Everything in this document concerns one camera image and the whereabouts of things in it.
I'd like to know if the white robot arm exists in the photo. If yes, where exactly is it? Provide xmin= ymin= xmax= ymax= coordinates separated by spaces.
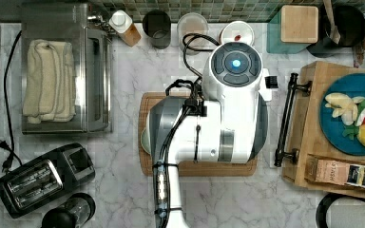
xmin=143 ymin=42 xmax=268 ymax=228

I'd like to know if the wooden drawer box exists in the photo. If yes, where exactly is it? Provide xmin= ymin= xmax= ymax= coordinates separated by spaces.
xmin=282 ymin=61 xmax=365 ymax=198

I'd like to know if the light green bowl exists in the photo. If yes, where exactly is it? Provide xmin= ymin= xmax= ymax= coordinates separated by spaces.
xmin=141 ymin=129 xmax=151 ymax=154

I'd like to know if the wooden cutting board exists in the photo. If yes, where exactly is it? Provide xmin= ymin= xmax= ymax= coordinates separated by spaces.
xmin=138 ymin=92 xmax=257 ymax=177

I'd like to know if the clear cereal jar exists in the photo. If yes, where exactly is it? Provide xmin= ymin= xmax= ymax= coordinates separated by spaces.
xmin=177 ymin=12 xmax=208 ymax=55

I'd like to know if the dark grey cup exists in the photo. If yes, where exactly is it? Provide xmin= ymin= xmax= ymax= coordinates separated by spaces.
xmin=143 ymin=9 xmax=171 ymax=49

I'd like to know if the white cap syrup bottle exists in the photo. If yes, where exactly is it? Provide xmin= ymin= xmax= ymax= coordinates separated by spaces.
xmin=108 ymin=9 xmax=141 ymax=47

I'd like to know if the stainless toaster oven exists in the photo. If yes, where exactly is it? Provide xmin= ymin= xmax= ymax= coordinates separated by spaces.
xmin=22 ymin=2 xmax=112 ymax=134

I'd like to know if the black two-slot toaster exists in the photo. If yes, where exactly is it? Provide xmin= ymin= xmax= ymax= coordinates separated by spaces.
xmin=0 ymin=142 xmax=95 ymax=219

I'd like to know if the beige folded towel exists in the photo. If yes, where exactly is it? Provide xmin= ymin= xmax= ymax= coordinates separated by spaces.
xmin=23 ymin=39 xmax=76 ymax=124

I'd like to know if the teal canister wooden lid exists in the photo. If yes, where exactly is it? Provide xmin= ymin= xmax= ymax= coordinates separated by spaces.
xmin=266 ymin=5 xmax=318 ymax=54

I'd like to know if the black coffee grinder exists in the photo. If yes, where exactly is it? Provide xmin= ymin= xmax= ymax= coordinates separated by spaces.
xmin=41 ymin=193 xmax=96 ymax=228

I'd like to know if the brown tea packet box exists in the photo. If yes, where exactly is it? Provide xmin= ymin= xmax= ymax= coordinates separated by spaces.
xmin=305 ymin=157 xmax=365 ymax=189

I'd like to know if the plush peeled banana toy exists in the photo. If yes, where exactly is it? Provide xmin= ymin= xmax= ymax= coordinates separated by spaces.
xmin=325 ymin=92 xmax=365 ymax=126

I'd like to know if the wooden spatula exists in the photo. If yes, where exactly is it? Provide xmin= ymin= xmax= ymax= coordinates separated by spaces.
xmin=322 ymin=0 xmax=340 ymax=45

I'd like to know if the blue round plate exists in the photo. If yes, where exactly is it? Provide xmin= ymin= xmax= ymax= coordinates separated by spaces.
xmin=319 ymin=73 xmax=365 ymax=156

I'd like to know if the black utensil pot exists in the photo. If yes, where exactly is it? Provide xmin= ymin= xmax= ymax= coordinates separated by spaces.
xmin=307 ymin=5 xmax=365 ymax=58

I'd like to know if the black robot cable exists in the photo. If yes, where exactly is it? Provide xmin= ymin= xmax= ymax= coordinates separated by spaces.
xmin=153 ymin=32 xmax=221 ymax=228

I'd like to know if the black toaster power cord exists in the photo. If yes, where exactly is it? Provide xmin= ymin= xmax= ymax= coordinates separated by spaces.
xmin=0 ymin=29 xmax=24 ymax=174

